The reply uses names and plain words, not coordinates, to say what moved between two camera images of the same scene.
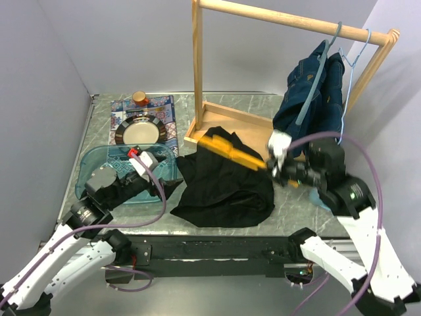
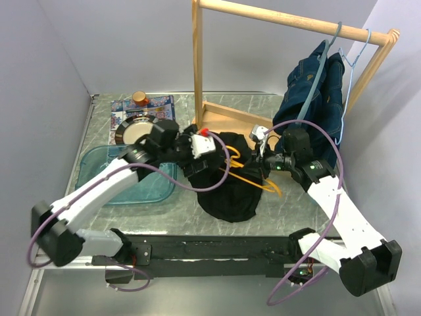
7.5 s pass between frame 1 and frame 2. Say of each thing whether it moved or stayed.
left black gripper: moved
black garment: moved
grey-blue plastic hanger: stayed
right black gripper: moved
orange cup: stayed
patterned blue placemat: stayed
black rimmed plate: stayed
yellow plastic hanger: moved
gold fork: stayed
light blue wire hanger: stayed
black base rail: stayed
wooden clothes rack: stayed
